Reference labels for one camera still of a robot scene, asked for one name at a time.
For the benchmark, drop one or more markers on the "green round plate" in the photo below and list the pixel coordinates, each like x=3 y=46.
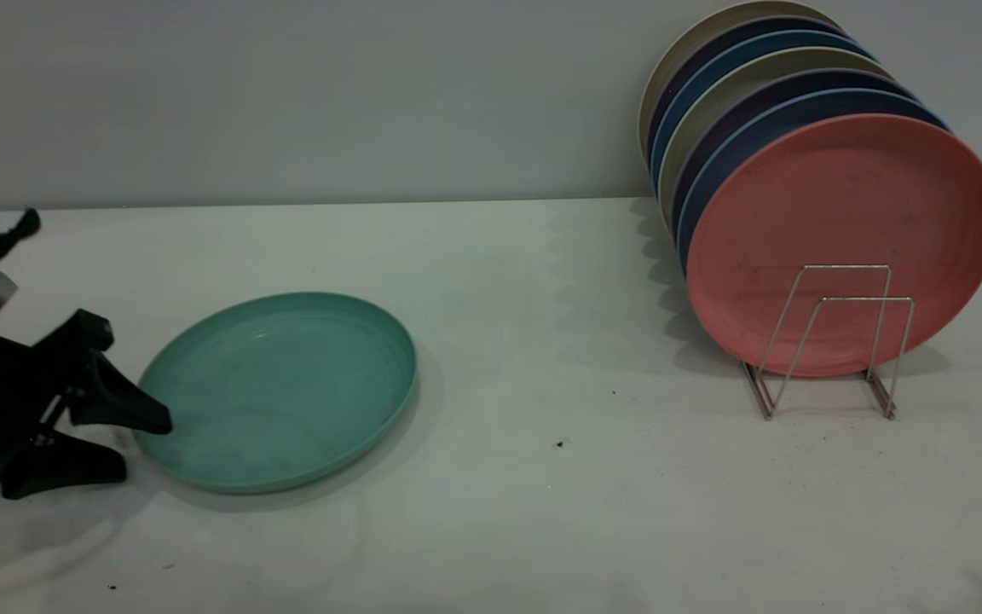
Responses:
x=286 y=392

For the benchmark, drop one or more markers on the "pink round plate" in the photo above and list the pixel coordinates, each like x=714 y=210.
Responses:
x=840 y=205

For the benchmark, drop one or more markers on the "beige round plate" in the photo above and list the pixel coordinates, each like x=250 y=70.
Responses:
x=815 y=57
x=759 y=8

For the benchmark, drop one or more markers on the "teal blue round plate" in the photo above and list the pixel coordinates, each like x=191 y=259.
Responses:
x=798 y=38

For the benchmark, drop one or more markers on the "dark navy round plate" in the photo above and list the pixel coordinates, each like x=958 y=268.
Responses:
x=789 y=23

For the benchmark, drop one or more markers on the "dark purple round plate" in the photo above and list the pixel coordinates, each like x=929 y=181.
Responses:
x=840 y=79

